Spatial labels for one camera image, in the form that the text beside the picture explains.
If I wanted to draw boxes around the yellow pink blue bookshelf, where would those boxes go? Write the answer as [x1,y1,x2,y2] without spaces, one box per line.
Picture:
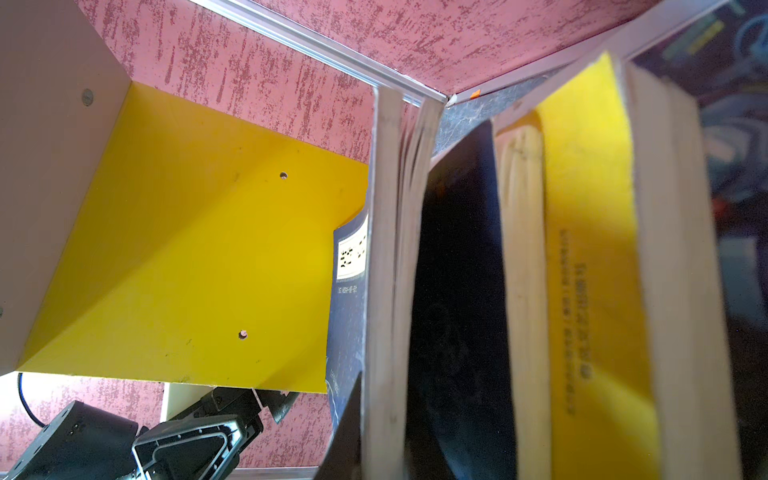
[1,1,368,393]

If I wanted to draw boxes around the dark blue book yellow label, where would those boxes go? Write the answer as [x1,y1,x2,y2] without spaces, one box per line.
[406,118,552,479]

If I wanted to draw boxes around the yellow book with cartoon figure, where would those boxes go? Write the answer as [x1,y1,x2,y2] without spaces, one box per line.
[535,53,742,479]

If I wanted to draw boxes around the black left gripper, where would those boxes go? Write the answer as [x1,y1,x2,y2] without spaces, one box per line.
[7,387,298,479]

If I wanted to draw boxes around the white book with galaxy picture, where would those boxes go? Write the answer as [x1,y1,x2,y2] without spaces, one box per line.
[491,0,768,480]

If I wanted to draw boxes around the left corner aluminium profile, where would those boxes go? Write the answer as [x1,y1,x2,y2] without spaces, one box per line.
[193,0,448,107]

